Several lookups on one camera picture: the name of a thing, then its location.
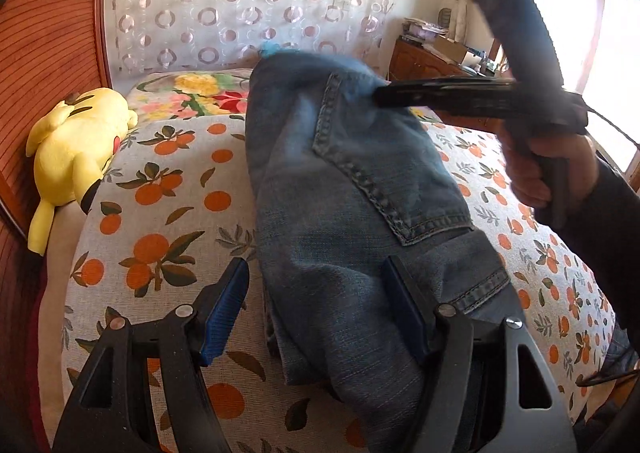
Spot wooden headboard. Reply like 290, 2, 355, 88
0, 0, 117, 453

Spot teal fluffy item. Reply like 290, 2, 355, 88
257, 40, 302, 60

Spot beige mattress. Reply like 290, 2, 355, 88
37, 206, 102, 440

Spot person's right forearm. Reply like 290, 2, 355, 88
562, 156, 640, 453

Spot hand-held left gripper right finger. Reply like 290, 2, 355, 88
381, 255, 577, 453

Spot wooden cabinet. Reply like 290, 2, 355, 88
389, 35, 512, 130

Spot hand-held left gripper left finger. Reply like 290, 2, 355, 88
52, 257, 251, 453

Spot cardboard box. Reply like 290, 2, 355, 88
434, 35, 470, 60

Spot yellow plush toy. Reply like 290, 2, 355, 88
26, 87, 140, 254

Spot person's right hand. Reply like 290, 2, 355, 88
501, 129, 602, 223

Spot orange fruit print blanket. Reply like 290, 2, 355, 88
60, 112, 620, 453

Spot floral blanket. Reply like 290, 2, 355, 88
127, 68, 262, 125

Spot stack of papers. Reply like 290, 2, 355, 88
402, 17, 449, 42

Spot blue denim pants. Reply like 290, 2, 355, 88
244, 54, 532, 453

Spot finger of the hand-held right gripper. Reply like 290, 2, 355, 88
374, 77, 517, 110

